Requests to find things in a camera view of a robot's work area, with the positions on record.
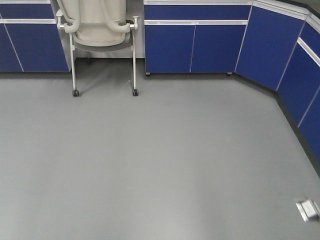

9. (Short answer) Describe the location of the beige office chair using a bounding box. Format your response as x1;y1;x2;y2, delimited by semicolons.
55;0;139;97

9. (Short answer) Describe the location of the blue lab cabinet row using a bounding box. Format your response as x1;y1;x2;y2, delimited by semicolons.
0;0;320;157

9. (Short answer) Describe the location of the near floor socket box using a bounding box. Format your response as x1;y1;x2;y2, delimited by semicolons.
295;199;320;222

